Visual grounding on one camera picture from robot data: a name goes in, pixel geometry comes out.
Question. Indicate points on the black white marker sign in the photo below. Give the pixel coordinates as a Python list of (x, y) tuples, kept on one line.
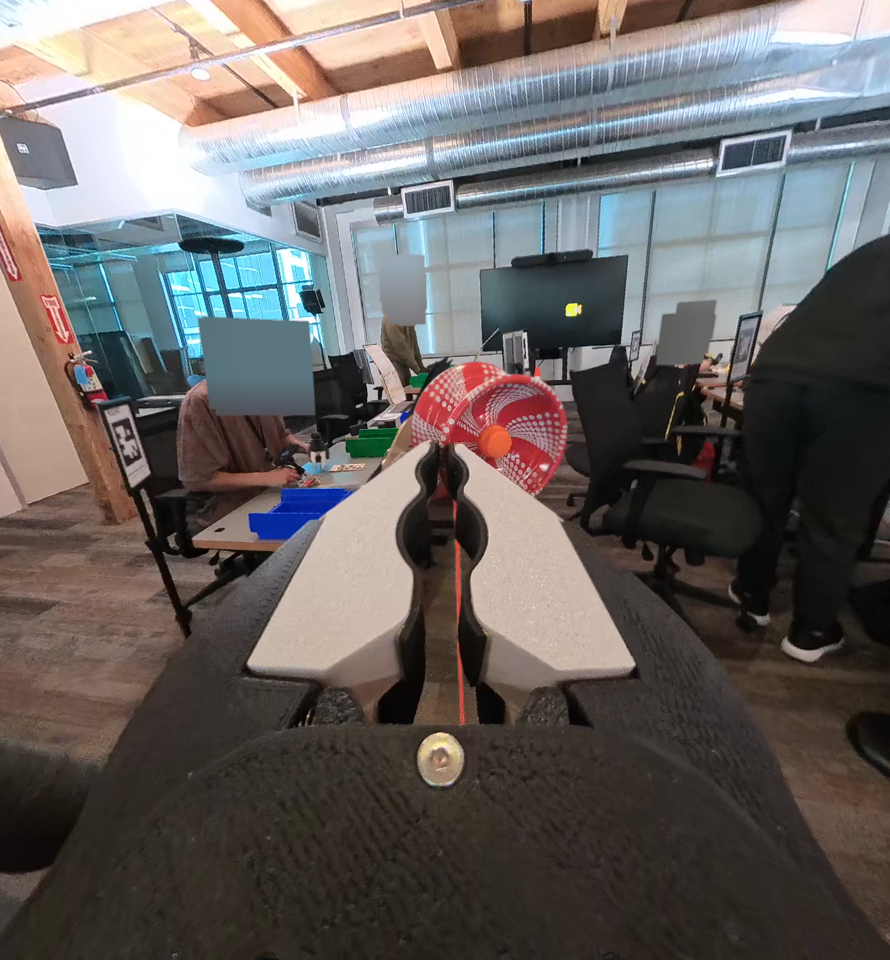
[(127, 443)]

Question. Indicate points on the green parts bin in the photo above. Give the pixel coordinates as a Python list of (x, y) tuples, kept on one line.
[(370, 443)]

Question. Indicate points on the black office chair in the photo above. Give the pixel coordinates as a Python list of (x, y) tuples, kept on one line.
[(670, 495)]

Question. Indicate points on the red fire extinguisher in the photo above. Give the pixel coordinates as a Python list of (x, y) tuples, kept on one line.
[(85, 375)]

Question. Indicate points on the black wall screen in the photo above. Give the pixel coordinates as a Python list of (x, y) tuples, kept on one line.
[(555, 300)]

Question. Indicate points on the black stool chair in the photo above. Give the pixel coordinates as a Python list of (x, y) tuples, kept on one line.
[(175, 555)]

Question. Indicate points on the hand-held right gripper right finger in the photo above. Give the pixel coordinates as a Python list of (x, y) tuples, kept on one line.
[(550, 600)]

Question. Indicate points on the black wall speaker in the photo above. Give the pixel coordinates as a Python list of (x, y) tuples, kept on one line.
[(37, 150)]

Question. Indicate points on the black floor lamp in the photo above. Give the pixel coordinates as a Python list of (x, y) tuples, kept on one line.
[(212, 245)]

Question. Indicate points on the large blue parts bin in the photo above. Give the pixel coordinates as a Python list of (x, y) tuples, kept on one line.
[(298, 510)]

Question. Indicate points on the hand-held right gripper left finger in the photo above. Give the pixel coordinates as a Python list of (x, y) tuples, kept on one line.
[(340, 600)]

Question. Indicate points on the grey work table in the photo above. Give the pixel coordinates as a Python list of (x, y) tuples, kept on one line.
[(242, 525)]

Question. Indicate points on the white door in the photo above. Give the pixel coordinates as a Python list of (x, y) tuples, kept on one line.
[(17, 405)]

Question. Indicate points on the grey desktop device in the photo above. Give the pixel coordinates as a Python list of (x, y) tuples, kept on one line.
[(516, 353)]

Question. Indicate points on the silver spiral air duct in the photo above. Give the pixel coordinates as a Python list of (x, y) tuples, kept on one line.
[(535, 158)]

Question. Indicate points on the wooden post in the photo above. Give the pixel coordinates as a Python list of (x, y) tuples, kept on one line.
[(40, 300)]

